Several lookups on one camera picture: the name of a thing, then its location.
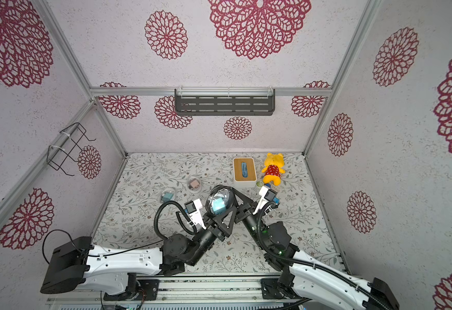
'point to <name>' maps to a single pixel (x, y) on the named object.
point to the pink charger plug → (195, 183)
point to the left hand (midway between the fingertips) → (234, 210)
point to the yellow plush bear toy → (274, 168)
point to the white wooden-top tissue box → (245, 172)
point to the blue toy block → (268, 185)
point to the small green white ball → (259, 184)
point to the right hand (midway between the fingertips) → (232, 191)
